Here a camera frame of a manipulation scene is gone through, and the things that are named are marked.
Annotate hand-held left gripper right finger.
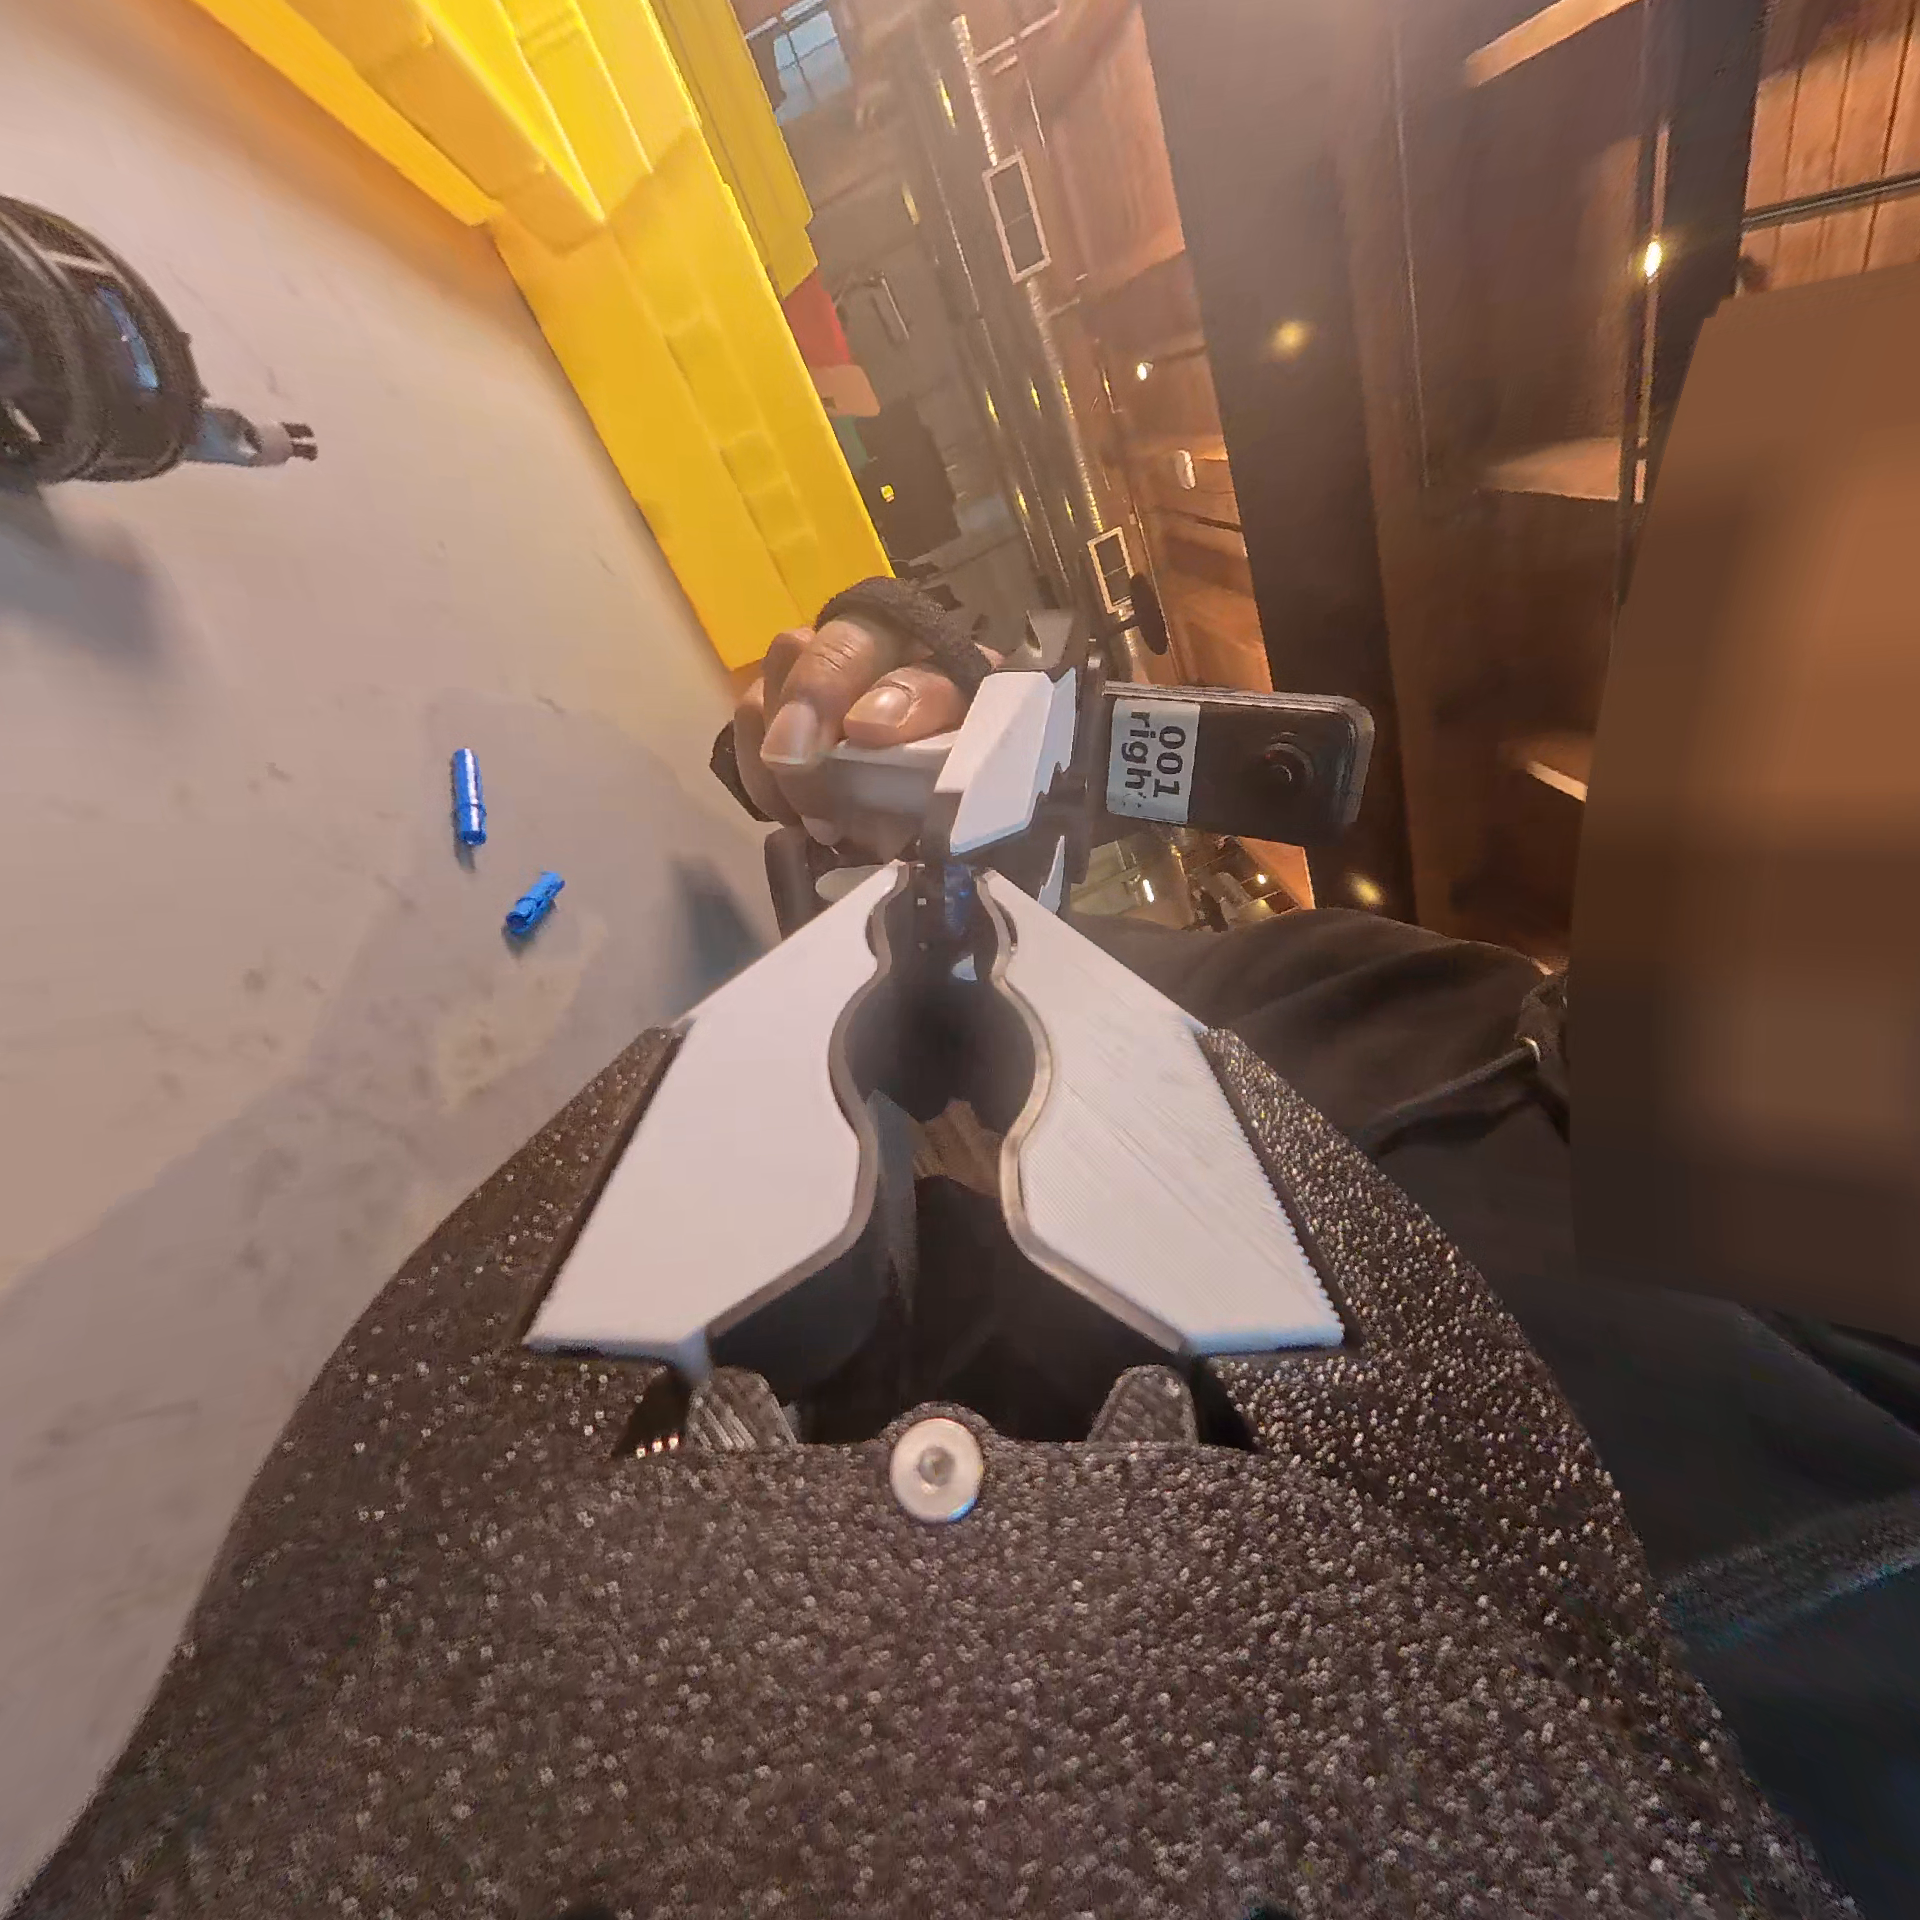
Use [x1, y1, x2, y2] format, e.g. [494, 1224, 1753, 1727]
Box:
[976, 866, 1346, 1442]

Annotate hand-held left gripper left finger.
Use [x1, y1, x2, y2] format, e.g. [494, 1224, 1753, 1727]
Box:
[525, 866, 921, 1442]

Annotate black round brick piece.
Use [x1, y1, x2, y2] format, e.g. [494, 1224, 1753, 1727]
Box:
[891, 862, 985, 968]

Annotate black toy wheel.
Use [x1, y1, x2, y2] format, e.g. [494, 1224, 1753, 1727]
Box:
[0, 194, 213, 488]

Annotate person's right forearm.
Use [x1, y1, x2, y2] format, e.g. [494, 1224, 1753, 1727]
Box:
[1078, 901, 1578, 1173]

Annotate red flexible tub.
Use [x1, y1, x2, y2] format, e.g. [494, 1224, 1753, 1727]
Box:
[779, 269, 858, 413]

